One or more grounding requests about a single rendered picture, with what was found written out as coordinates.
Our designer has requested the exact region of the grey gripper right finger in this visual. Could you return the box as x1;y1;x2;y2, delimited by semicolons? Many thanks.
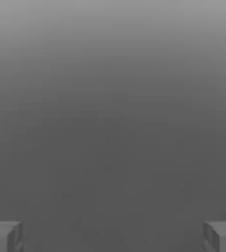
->
202;220;226;252

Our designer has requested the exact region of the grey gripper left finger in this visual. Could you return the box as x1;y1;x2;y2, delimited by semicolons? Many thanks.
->
0;220;25;252

